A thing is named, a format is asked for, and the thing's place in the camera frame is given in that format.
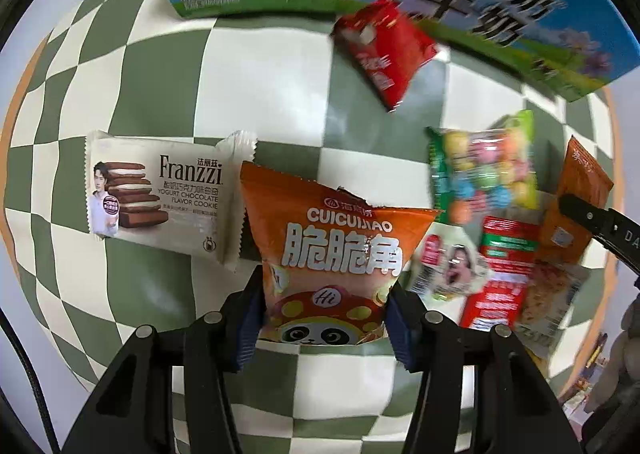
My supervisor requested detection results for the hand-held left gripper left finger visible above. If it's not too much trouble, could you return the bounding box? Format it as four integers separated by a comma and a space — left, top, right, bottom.
60, 264, 266, 454

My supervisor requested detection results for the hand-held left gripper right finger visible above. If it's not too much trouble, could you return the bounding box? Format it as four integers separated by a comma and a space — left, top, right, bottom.
387, 284, 583, 454

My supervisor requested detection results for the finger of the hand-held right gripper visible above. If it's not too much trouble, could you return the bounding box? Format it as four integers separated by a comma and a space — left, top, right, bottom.
558, 193, 640, 276

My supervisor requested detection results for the orange brown snack packet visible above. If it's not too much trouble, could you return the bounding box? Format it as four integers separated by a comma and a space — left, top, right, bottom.
537, 135, 615, 265

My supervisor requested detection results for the orange panda snack packet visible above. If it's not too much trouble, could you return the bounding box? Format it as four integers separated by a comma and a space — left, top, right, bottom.
240, 161, 443, 347

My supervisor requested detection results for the pale green photo snack packet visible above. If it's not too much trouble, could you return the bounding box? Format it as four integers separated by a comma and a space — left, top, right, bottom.
407, 221, 493, 302

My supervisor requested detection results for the clear noodle snack packet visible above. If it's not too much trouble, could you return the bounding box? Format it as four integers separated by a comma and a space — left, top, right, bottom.
512, 259, 591, 360

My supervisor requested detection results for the red green snack packet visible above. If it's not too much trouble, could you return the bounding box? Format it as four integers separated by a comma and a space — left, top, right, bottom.
460, 215, 543, 332

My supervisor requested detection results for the colourful candy ball bag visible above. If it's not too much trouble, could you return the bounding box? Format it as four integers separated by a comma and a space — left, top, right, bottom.
426, 110, 541, 227

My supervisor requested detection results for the grey soft object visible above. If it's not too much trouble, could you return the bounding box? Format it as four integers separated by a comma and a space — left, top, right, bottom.
585, 299, 640, 412

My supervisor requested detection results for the white cookie packet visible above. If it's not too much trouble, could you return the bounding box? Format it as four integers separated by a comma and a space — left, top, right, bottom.
85, 130, 258, 275

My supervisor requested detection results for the green white checkered tablecloth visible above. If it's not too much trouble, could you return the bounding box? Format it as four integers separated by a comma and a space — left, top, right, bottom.
2, 0, 626, 435

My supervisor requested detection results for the black cable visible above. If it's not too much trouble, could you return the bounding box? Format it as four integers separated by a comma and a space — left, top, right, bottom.
0, 307, 57, 454

